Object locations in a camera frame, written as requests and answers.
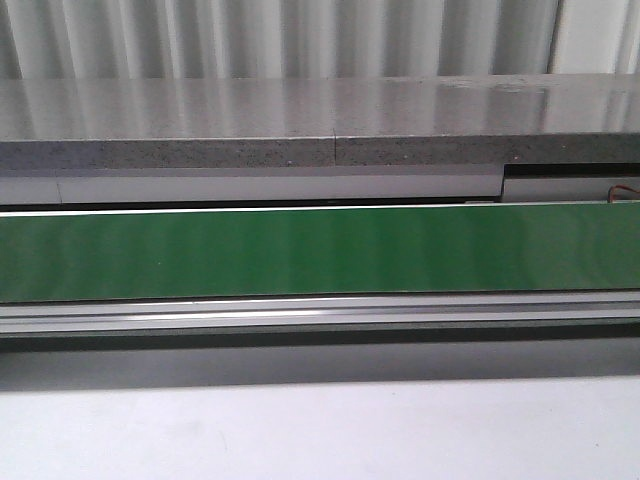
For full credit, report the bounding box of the white pleated curtain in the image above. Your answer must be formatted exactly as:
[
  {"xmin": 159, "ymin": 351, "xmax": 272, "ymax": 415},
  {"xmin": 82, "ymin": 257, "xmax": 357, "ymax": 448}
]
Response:
[{"xmin": 1, "ymin": 1, "xmax": 639, "ymax": 79}]

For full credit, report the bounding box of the green conveyor belt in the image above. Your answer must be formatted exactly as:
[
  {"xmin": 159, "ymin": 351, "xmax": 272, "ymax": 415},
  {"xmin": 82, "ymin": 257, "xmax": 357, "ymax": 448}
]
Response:
[{"xmin": 1, "ymin": 202, "xmax": 639, "ymax": 303}]

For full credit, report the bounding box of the grey stone countertop slab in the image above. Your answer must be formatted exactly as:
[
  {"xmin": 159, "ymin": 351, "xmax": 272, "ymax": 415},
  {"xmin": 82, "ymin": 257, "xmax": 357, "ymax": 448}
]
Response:
[{"xmin": 1, "ymin": 74, "xmax": 639, "ymax": 172}]

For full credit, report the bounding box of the aluminium conveyor frame rail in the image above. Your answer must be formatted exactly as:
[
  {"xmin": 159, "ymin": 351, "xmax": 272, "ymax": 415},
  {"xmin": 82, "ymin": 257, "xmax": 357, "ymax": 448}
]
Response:
[{"xmin": 1, "ymin": 290, "xmax": 639, "ymax": 334}]

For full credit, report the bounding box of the red wire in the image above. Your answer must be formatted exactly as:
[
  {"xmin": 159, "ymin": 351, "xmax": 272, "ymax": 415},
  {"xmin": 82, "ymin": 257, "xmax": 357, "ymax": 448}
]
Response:
[{"xmin": 605, "ymin": 185, "xmax": 640, "ymax": 204}]

